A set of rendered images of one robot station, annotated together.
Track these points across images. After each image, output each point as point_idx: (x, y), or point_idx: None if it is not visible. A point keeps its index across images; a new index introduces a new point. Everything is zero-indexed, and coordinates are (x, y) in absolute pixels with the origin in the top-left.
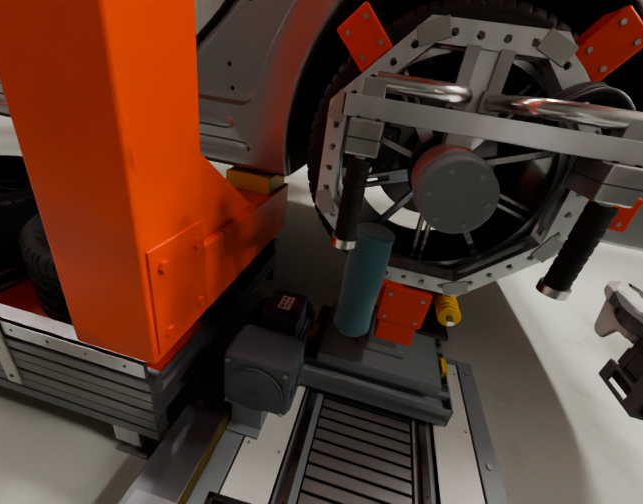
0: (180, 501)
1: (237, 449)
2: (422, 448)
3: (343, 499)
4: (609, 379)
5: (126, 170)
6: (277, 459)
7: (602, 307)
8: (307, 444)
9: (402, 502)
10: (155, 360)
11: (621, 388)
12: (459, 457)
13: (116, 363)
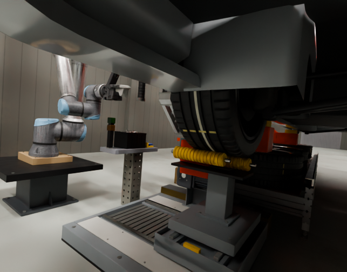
0: (168, 190)
1: (180, 202)
2: (150, 238)
3: (150, 216)
4: (120, 100)
5: None
6: (172, 206)
7: (128, 92)
8: (175, 215)
9: (136, 227)
10: (177, 139)
11: (118, 100)
12: (135, 249)
13: None
